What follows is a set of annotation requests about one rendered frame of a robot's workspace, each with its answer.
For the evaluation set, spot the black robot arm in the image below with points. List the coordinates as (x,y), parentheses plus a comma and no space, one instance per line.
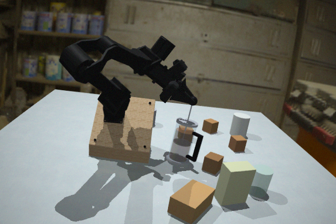
(115,97)

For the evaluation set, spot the glass french press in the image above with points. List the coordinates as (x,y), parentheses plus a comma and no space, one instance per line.
(182,140)

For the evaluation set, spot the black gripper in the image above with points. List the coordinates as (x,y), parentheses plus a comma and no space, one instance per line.
(176,89)

